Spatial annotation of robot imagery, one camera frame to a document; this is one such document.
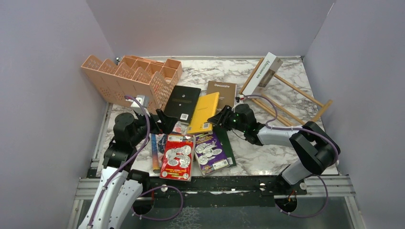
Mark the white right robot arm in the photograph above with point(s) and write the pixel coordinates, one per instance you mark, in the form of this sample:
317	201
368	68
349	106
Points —
316	151

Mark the dark green thin book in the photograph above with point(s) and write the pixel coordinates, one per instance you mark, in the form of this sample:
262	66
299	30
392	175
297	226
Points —
226	145

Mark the wooden book rack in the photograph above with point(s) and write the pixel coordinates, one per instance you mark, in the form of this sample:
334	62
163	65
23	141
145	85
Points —
287	100

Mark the red comic paperback book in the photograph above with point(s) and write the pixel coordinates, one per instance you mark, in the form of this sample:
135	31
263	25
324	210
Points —
178	157

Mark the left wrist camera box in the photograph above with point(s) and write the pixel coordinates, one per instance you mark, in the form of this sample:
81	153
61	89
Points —
139	104

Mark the Little Women book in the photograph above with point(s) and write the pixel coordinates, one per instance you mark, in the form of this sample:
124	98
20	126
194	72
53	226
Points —
179	128

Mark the brown Decorate Furniture book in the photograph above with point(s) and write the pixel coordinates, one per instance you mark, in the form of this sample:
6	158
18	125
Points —
227	93

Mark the blue Jane Eyre book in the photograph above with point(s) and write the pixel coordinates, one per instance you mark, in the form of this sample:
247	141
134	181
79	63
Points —
157	155

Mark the black hardcover book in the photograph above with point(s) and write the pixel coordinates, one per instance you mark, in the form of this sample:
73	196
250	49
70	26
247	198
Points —
182	103

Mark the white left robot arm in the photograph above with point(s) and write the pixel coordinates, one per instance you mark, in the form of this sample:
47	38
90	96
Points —
119	184

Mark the peach plastic file organizer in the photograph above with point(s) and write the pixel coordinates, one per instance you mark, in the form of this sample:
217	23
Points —
134	76

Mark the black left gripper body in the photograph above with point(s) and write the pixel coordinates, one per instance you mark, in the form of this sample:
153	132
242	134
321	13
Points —
142	123

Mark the white Afternoon Tea book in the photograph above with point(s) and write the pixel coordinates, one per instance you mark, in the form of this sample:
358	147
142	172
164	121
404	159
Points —
262	74

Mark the purple comic paperback book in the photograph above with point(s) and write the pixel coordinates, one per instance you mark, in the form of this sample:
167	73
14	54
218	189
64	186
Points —
210	153

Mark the yellow Little Prince book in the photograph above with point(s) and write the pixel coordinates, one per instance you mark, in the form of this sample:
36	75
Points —
205	108

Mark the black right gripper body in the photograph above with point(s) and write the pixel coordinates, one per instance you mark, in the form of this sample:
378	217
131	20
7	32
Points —
233	123

